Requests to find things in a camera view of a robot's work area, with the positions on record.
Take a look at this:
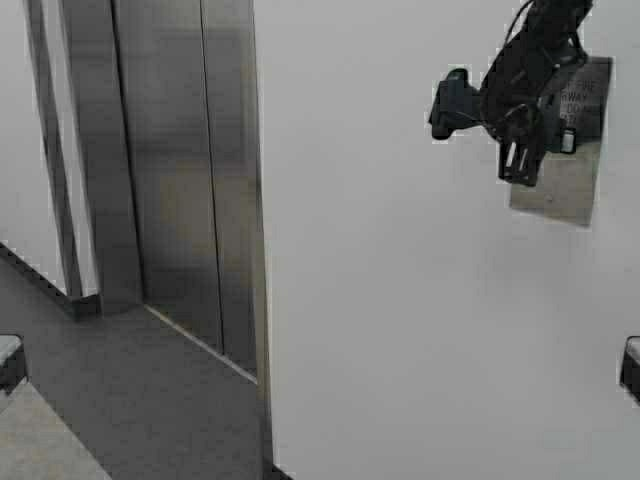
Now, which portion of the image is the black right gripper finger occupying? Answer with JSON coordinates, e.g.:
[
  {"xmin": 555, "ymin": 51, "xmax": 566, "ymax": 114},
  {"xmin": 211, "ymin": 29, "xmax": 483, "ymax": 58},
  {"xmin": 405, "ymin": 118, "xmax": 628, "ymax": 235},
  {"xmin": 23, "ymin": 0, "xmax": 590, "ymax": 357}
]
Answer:
[{"xmin": 517, "ymin": 137, "xmax": 546, "ymax": 187}]

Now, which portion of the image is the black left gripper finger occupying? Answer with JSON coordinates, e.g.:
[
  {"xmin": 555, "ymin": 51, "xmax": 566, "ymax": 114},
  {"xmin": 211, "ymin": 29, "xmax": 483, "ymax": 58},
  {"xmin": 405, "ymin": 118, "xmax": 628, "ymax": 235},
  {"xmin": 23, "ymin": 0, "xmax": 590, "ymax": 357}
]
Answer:
[{"xmin": 498, "ymin": 141, "xmax": 522, "ymax": 183}]

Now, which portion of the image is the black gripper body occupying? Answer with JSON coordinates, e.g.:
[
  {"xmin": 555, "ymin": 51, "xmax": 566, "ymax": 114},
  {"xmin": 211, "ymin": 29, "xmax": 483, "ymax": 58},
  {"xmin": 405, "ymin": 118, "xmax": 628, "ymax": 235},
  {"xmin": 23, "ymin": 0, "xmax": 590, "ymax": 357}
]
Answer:
[{"xmin": 480, "ymin": 47, "xmax": 588, "ymax": 141}]

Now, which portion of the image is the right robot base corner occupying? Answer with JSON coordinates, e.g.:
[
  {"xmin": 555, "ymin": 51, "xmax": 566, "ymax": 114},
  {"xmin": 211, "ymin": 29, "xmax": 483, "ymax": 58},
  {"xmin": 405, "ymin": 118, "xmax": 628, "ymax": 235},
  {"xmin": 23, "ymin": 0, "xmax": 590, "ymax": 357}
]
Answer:
[{"xmin": 619, "ymin": 336, "xmax": 640, "ymax": 402}]

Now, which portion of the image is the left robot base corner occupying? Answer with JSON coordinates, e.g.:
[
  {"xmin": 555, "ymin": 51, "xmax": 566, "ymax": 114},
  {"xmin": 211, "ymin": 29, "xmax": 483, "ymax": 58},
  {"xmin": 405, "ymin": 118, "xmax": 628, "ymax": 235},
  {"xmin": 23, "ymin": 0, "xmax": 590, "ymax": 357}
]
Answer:
[{"xmin": 1, "ymin": 334, "xmax": 29, "ymax": 396}]

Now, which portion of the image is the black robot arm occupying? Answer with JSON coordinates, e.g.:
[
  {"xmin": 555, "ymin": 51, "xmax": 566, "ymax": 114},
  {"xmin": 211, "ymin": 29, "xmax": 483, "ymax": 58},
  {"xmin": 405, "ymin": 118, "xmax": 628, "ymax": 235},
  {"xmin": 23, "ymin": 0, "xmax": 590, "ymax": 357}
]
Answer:
[{"xmin": 480, "ymin": 1, "xmax": 593, "ymax": 187}]

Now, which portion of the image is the elevator call button panel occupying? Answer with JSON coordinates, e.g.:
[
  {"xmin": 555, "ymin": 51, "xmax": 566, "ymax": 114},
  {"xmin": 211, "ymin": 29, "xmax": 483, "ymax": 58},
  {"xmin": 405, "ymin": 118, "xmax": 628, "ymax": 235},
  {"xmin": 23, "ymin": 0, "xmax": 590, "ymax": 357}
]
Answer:
[{"xmin": 509, "ymin": 56, "xmax": 614, "ymax": 227}]

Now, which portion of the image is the stainless steel elevator door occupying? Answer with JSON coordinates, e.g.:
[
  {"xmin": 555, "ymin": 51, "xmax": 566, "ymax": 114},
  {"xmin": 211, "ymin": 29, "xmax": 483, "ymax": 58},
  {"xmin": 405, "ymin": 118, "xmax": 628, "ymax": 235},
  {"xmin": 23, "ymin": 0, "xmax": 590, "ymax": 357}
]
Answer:
[{"xmin": 24, "ymin": 1, "xmax": 258, "ymax": 373}]

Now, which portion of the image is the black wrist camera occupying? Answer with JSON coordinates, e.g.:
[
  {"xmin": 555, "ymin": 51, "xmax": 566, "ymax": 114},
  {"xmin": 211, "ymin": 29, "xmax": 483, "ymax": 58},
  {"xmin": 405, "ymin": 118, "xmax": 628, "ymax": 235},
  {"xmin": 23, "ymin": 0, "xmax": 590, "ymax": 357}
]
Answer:
[{"xmin": 428, "ymin": 68, "xmax": 482, "ymax": 141}]

